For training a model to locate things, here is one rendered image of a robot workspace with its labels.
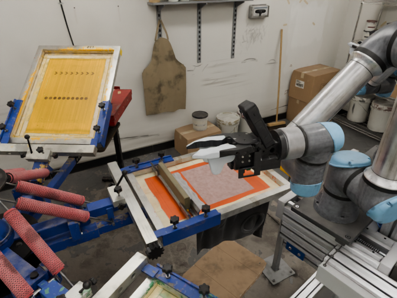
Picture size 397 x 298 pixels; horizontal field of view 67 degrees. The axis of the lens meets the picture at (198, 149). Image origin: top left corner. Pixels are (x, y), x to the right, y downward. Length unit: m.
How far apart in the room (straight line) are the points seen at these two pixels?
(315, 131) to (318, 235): 0.60
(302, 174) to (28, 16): 2.83
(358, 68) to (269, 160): 0.36
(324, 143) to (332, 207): 0.44
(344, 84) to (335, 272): 0.60
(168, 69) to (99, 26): 0.84
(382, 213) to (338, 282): 0.28
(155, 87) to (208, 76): 0.74
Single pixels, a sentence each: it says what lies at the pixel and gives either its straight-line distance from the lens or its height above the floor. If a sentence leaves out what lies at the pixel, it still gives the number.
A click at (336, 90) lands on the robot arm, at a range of 0.88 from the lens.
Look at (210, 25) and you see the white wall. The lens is 3.73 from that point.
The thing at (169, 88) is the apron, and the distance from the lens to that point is 3.57.
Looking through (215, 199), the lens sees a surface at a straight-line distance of 1.62.
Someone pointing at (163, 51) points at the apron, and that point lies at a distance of 3.46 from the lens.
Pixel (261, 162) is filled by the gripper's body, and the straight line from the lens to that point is 0.68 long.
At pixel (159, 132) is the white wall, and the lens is 3.81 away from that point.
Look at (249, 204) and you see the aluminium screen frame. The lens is 1.56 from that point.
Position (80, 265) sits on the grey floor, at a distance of 2.70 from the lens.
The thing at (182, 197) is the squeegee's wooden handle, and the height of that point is 1.05.
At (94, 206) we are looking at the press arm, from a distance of 1.52.
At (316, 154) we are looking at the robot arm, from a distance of 0.74.
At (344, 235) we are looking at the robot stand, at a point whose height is 1.26.
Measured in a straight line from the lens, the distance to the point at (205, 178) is 1.76.
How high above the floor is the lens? 2.00
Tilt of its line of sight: 31 degrees down
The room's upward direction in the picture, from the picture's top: straight up
